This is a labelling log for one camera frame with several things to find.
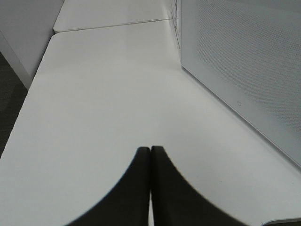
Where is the white microwave door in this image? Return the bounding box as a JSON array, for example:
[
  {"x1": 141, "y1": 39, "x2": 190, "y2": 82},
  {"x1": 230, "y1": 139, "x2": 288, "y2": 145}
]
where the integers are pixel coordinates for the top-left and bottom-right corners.
[{"x1": 181, "y1": 0, "x2": 301, "y2": 164}]

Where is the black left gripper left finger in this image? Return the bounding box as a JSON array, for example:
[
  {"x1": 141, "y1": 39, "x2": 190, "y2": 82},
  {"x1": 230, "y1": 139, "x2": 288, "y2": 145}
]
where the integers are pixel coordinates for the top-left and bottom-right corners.
[{"x1": 68, "y1": 147, "x2": 151, "y2": 226}]

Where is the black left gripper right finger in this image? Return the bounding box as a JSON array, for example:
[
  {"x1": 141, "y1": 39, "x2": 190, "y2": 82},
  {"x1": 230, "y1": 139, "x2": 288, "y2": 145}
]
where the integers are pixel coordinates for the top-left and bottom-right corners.
[{"x1": 150, "y1": 146, "x2": 242, "y2": 226}]

